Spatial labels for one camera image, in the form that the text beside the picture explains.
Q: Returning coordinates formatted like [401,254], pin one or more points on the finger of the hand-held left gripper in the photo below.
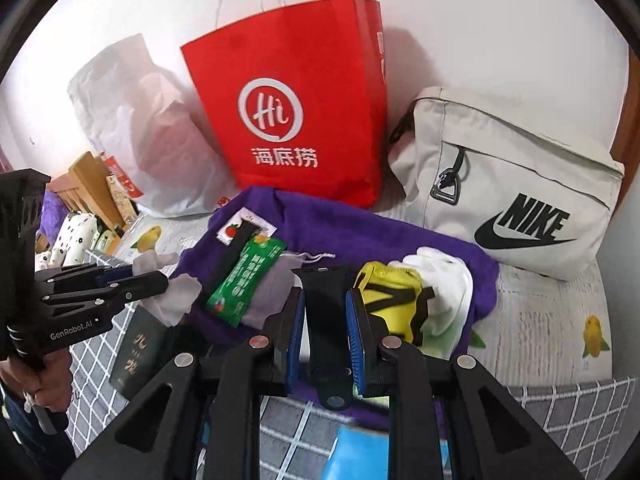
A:
[110,273]
[115,292]

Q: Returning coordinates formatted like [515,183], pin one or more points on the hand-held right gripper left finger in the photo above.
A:
[298,340]

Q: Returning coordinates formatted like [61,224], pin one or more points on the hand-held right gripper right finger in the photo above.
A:
[354,340]

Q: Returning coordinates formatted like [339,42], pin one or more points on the white tissue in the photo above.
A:
[172,295]

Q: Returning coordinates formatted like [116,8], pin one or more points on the green snack packet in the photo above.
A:
[245,280]

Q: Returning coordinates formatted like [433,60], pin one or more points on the white glove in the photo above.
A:
[445,275]

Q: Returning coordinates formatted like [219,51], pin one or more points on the blue tissue pack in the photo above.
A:
[357,455]

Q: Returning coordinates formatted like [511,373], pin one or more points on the tomato print sachet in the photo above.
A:
[260,222]

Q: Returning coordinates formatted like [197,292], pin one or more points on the person's left hand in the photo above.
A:
[50,380]

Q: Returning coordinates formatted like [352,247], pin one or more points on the purple fluffy cloth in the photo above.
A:
[50,215]

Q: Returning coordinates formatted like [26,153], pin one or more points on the white floral pillow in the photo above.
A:
[70,240]

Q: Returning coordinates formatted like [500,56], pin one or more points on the dark green tin box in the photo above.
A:
[137,355]

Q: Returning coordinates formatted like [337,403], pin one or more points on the patterned gift box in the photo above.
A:
[122,200]

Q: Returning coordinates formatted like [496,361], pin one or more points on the wooden headboard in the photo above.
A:
[82,180]

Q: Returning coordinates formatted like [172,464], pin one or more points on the purple towel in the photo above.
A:
[320,230]

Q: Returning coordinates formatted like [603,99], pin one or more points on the white plastic shopping bag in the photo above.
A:
[150,135]

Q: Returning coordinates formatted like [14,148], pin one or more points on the person's dark trousers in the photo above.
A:
[30,445]

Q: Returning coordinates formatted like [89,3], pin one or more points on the fruit print bed sheet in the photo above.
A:
[540,320]

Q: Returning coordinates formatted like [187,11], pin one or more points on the grey waist bag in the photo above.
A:
[500,170]

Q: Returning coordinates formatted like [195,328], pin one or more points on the grey checked cloth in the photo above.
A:
[575,410]

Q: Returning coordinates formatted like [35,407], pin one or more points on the red paper bag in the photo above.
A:
[300,85]

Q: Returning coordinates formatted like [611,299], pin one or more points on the wooden door frame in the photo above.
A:
[630,110]

